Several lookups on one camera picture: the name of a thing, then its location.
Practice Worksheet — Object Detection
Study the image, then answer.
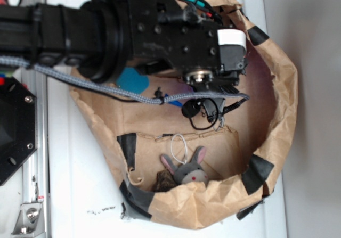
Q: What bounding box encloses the metal corner bracket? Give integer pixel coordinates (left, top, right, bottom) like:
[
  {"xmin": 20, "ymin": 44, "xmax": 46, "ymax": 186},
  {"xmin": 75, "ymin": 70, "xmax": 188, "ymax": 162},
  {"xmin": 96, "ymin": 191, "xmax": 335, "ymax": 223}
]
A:
[{"xmin": 11, "ymin": 202, "xmax": 45, "ymax": 237}]

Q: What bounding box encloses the aluminium rail frame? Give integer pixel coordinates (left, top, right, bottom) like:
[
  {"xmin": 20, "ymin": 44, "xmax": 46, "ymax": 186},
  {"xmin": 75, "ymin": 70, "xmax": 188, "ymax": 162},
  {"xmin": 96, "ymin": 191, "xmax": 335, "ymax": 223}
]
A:
[{"xmin": 11, "ymin": 0, "xmax": 51, "ymax": 236}]

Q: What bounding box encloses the grey braided cable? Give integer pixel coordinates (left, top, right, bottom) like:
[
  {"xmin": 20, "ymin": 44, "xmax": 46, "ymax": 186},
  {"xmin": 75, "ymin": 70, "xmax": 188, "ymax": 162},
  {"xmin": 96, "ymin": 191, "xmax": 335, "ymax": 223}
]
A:
[{"xmin": 0, "ymin": 56, "xmax": 250, "ymax": 106}]

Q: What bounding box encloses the blue foam ball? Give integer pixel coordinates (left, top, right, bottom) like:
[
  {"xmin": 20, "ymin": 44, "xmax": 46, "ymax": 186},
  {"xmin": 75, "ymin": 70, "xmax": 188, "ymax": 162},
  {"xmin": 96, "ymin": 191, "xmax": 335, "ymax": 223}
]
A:
[{"xmin": 116, "ymin": 67, "xmax": 149, "ymax": 94}]

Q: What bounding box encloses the dark brown rock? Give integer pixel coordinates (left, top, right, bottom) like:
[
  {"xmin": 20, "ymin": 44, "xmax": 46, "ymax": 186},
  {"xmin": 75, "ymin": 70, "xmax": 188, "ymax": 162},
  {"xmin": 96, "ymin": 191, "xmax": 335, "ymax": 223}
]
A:
[{"xmin": 153, "ymin": 170, "xmax": 177, "ymax": 192}]

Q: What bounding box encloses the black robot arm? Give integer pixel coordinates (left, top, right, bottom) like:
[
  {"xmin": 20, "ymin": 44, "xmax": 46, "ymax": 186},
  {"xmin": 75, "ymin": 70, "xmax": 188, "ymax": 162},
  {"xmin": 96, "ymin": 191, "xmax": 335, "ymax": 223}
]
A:
[{"xmin": 1, "ymin": 0, "xmax": 247, "ymax": 87}]

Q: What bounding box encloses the grey plush bunny keychain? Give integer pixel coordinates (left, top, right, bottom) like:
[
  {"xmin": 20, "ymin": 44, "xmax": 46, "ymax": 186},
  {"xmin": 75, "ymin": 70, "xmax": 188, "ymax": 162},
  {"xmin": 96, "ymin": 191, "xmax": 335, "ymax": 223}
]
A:
[{"xmin": 160, "ymin": 134, "xmax": 209, "ymax": 186}]

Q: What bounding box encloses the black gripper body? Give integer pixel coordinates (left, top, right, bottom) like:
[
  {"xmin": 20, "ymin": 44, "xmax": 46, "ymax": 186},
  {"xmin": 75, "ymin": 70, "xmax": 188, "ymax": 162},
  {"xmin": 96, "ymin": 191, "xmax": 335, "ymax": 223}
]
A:
[{"xmin": 92, "ymin": 0, "xmax": 247, "ymax": 94}]

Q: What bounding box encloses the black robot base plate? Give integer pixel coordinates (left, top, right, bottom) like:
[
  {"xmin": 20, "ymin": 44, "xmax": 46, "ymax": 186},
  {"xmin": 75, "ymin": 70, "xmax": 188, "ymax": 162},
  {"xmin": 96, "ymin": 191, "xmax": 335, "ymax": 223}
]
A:
[{"xmin": 1, "ymin": 77, "xmax": 36, "ymax": 186}]

